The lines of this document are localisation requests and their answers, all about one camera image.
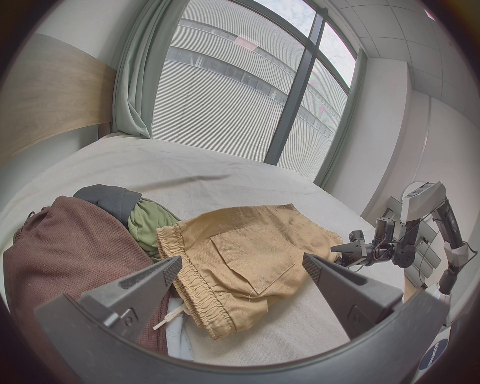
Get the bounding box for white garment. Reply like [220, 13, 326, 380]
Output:
[164, 295, 196, 361]

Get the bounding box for tan shorts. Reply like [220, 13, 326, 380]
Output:
[152, 203, 344, 341]

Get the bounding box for dark grey garment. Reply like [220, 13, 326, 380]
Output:
[73, 183, 143, 230]

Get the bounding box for brown garment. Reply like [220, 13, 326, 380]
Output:
[2, 194, 170, 356]

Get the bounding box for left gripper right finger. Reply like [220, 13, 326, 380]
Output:
[302, 253, 404, 341]

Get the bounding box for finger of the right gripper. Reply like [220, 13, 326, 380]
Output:
[330, 242, 361, 257]

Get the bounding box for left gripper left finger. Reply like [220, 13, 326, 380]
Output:
[79, 256, 184, 343]

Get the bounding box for green garment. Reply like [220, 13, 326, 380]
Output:
[127, 197, 181, 260]

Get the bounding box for bed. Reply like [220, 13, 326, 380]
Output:
[0, 33, 408, 367]

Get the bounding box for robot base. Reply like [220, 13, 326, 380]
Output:
[403, 259, 474, 380]

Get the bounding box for pale green curtain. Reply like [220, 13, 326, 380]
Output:
[112, 0, 189, 140]

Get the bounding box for window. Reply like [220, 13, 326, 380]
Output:
[149, 0, 367, 189]

